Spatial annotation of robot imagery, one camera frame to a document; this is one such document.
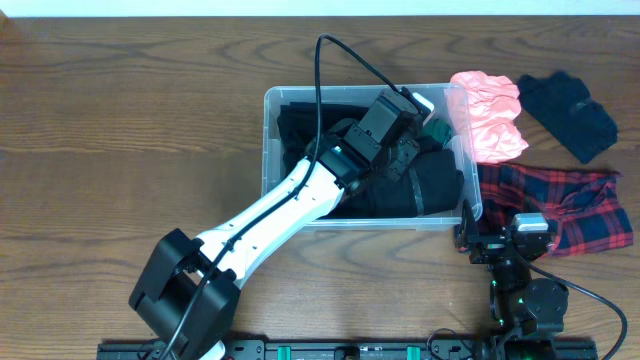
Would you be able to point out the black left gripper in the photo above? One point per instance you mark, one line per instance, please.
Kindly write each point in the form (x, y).
(408, 155)

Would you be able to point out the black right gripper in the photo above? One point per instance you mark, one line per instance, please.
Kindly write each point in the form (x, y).
(490, 247)

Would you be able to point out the green cloth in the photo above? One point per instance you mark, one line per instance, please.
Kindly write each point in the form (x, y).
(435, 135)

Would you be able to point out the black taped garment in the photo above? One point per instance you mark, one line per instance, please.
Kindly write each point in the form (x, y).
(431, 185)

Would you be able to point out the dark pants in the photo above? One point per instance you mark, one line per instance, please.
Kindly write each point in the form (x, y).
(297, 124)

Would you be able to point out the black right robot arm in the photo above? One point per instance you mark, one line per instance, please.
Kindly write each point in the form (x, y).
(530, 311)

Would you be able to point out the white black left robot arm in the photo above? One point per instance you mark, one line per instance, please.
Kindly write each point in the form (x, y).
(190, 287)

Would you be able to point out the pink crumpled garment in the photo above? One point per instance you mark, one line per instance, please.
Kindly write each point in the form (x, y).
(493, 106)

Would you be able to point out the red black plaid shirt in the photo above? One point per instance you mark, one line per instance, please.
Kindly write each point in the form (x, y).
(581, 207)

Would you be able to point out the clear plastic storage bin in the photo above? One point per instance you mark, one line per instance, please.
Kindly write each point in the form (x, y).
(450, 101)

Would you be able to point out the black folded garment on table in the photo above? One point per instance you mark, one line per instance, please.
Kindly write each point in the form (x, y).
(564, 106)

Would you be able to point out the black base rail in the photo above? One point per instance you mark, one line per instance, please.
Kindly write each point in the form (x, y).
(435, 348)

